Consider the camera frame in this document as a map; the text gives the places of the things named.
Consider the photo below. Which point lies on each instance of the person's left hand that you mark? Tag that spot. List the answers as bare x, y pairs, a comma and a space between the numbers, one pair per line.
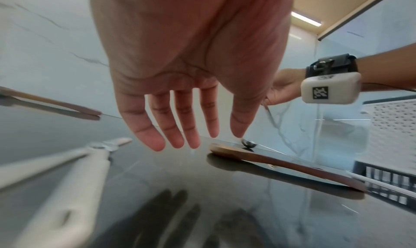
195, 36

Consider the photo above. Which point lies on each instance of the dark wooden spoon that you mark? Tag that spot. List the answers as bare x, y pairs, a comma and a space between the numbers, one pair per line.
276, 162

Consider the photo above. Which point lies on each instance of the steel table knife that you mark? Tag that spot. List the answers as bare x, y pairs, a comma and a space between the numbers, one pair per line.
39, 164

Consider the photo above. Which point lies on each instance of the black right wristband with markers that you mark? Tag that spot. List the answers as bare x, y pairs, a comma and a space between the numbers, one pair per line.
338, 64

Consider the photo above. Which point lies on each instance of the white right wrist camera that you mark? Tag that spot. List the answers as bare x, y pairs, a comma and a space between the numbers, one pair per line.
341, 90

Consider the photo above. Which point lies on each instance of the orange wooden spatula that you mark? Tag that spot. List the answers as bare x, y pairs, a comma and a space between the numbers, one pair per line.
48, 100

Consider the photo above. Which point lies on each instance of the black and white dish rack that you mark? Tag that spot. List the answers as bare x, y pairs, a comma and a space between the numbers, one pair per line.
390, 118

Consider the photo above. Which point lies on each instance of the person's right hand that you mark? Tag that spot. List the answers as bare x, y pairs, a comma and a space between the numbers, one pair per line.
286, 87

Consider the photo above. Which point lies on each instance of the person's right forearm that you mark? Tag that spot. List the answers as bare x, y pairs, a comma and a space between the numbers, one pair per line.
390, 64

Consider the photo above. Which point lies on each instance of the ceiling light bar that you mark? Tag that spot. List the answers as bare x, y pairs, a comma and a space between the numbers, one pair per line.
305, 18

